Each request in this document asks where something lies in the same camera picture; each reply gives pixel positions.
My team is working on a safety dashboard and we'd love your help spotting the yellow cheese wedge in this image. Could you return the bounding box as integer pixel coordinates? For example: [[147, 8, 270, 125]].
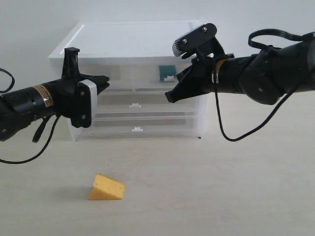
[[88, 173, 125, 200]]

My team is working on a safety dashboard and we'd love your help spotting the clear bottom drawer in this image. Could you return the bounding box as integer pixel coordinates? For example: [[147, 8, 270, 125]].
[[68, 116, 204, 141]]

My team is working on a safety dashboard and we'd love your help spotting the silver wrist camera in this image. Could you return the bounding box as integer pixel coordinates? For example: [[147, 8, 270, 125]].
[[71, 79, 97, 128], [172, 23, 217, 59]]

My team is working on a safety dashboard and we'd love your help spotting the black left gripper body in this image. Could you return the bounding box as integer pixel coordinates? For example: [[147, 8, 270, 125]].
[[53, 76, 78, 119]]

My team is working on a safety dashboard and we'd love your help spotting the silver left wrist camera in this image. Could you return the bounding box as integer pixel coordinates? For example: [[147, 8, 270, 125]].
[[71, 79, 97, 128]]

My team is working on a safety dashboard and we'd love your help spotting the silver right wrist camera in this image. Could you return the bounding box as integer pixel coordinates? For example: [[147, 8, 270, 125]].
[[172, 23, 217, 59]]

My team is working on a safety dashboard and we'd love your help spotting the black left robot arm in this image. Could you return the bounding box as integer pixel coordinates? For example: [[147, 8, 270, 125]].
[[0, 47, 109, 141]]

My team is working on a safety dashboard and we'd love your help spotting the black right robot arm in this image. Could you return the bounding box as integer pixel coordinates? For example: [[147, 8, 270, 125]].
[[165, 29, 315, 105]]

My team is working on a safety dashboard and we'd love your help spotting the white plastic drawer cabinet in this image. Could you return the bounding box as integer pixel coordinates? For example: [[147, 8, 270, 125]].
[[48, 20, 210, 142]]

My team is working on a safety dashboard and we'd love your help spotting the clear drawer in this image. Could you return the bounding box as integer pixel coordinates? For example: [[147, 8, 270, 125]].
[[80, 65, 132, 93], [68, 116, 204, 141], [132, 63, 191, 93], [97, 94, 206, 114]]

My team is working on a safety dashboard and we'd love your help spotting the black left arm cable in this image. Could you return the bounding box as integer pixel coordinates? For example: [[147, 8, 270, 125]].
[[0, 68, 61, 164]]

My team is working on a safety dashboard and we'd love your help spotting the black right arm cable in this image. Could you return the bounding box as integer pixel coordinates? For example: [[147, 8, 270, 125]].
[[214, 29, 315, 142]]

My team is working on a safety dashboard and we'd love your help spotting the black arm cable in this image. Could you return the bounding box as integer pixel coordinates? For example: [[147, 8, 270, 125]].
[[214, 29, 315, 142], [0, 68, 61, 164]]

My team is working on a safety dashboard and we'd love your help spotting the white blue-labelled pill bottle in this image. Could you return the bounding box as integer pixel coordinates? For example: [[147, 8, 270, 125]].
[[158, 65, 177, 82]]

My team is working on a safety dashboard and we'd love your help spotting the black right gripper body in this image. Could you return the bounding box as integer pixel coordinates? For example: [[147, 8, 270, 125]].
[[192, 54, 234, 94]]

